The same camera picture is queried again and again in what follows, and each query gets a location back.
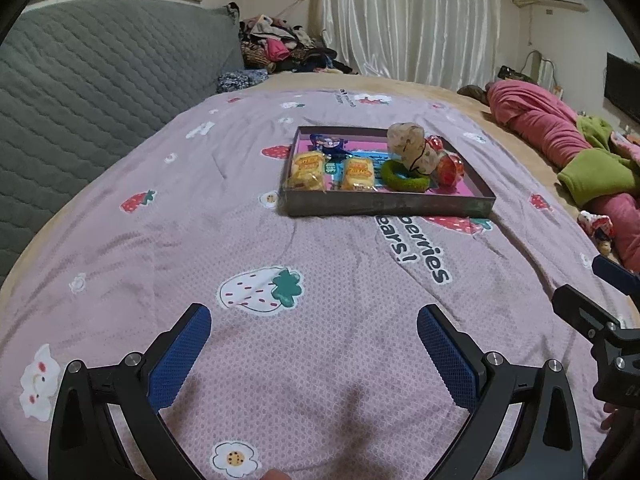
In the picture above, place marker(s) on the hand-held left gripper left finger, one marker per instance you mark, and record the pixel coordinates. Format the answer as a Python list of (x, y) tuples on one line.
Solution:
[(182, 355)]

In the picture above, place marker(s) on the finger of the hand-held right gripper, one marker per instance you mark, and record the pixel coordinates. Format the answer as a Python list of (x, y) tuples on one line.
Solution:
[(617, 274), (582, 310)]

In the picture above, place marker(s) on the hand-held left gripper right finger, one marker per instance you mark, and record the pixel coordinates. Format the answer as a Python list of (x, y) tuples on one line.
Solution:
[(447, 355)]

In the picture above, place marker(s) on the shallow grey cardboard tray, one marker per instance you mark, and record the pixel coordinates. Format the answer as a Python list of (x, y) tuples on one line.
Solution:
[(390, 205)]

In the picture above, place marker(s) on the red jelly cup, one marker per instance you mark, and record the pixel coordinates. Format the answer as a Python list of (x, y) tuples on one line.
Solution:
[(450, 170), (435, 143)]

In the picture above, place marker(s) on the yellow rice cracker packet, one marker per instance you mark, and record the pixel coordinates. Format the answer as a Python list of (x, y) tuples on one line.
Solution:
[(307, 170), (357, 172)]

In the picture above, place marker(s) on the beige plush toy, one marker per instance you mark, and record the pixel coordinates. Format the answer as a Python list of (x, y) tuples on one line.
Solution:
[(410, 145)]

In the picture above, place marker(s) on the person's right hand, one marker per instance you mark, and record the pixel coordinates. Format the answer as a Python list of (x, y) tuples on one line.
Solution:
[(611, 417)]

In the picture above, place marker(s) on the person's left hand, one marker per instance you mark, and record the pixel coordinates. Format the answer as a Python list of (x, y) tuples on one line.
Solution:
[(276, 475)]

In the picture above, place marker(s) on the small white doll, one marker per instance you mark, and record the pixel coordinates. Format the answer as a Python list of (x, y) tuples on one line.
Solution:
[(596, 227)]

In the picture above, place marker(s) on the green garment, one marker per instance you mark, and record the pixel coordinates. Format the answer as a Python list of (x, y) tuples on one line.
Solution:
[(595, 170)]

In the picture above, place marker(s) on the pink strawberry print bedsheet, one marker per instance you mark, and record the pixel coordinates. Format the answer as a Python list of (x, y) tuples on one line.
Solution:
[(200, 250)]

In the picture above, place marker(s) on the pink garment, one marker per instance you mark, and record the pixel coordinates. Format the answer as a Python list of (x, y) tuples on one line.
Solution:
[(535, 120)]

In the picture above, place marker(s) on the black television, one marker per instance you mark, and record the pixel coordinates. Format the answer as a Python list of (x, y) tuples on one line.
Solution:
[(622, 87)]

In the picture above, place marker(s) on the pink picture book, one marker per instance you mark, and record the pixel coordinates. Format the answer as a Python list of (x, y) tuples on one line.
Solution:
[(367, 147)]

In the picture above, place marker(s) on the black and yellow object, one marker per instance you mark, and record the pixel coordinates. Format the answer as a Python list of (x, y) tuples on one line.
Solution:
[(515, 72)]

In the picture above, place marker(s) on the brown furry cloth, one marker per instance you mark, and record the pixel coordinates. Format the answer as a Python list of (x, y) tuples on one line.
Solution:
[(472, 94)]

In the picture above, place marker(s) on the blue snack packet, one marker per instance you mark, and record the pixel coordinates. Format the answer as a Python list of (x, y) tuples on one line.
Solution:
[(327, 144)]

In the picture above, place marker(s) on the blue patterned cloth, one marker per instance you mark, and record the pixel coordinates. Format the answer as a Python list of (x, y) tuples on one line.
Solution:
[(240, 81)]

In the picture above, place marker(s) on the grey quilted headboard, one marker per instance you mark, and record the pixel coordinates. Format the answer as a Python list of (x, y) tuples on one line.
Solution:
[(100, 80)]

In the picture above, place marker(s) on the pile of clothes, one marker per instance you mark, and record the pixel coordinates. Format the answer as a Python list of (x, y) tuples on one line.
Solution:
[(285, 45)]

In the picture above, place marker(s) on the white curtain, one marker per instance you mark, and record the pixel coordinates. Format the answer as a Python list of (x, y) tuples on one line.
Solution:
[(410, 15)]

